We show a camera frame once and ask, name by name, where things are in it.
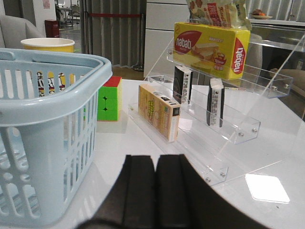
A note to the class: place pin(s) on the yellow nabati wafer box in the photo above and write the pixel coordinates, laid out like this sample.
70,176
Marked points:
218,51

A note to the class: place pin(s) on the yellow paper cup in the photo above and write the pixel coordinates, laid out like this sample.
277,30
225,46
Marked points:
48,46

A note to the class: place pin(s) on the plate of fruit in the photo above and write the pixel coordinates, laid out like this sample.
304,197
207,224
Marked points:
260,15

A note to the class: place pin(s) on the white cabinet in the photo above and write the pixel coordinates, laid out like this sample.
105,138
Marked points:
160,18

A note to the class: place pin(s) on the beige snack box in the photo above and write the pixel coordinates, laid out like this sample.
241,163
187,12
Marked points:
159,110

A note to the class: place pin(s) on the red bin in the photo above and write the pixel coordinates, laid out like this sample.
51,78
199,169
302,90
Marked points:
52,28

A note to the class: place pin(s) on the light blue plastic basket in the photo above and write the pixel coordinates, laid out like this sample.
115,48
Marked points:
48,112

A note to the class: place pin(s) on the clear acrylic display shelf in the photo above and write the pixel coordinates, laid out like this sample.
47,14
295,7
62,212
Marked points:
260,124

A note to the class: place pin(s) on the snack bag with red label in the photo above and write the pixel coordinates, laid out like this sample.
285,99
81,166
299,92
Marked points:
221,13

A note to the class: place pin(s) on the colourful puzzle cube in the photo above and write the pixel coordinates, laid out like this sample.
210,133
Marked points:
110,100

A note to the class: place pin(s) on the grey armchair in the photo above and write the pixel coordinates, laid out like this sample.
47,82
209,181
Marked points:
13,30

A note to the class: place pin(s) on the black white tissue pack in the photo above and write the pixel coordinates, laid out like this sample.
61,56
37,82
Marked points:
215,103
182,84

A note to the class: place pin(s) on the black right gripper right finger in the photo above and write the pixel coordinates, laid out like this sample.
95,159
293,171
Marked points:
186,201

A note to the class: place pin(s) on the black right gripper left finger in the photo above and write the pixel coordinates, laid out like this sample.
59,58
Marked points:
130,204

